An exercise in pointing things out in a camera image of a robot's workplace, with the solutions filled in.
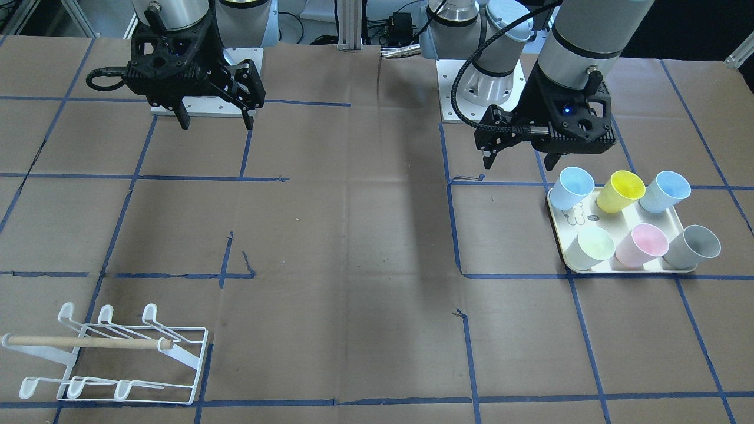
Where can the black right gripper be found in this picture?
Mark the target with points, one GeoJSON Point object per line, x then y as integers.
{"type": "Point", "coordinates": [215, 60]}

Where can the pink cup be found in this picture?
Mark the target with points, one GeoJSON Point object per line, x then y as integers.
{"type": "Point", "coordinates": [645, 242]}

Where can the white cup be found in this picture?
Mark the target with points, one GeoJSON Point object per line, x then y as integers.
{"type": "Point", "coordinates": [592, 246]}

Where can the white wire cup rack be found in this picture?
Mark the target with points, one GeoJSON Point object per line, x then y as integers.
{"type": "Point", "coordinates": [189, 350]}

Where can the grey cup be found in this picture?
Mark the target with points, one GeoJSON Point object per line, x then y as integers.
{"type": "Point", "coordinates": [694, 245]}

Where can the light blue cup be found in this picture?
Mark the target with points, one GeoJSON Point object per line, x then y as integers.
{"type": "Point", "coordinates": [667, 189]}
{"type": "Point", "coordinates": [574, 184]}

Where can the cream bunny tray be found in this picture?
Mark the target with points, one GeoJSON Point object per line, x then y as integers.
{"type": "Point", "coordinates": [569, 223]}

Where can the aluminium frame post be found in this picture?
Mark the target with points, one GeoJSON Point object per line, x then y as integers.
{"type": "Point", "coordinates": [350, 18]}

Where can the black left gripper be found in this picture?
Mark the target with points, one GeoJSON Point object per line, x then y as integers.
{"type": "Point", "coordinates": [533, 97]}

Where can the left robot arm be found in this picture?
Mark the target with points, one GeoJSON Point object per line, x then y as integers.
{"type": "Point", "coordinates": [491, 36]}

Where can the yellow cup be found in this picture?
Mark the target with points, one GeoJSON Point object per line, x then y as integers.
{"type": "Point", "coordinates": [622, 189]}

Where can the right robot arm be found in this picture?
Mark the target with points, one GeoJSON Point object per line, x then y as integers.
{"type": "Point", "coordinates": [241, 24]}

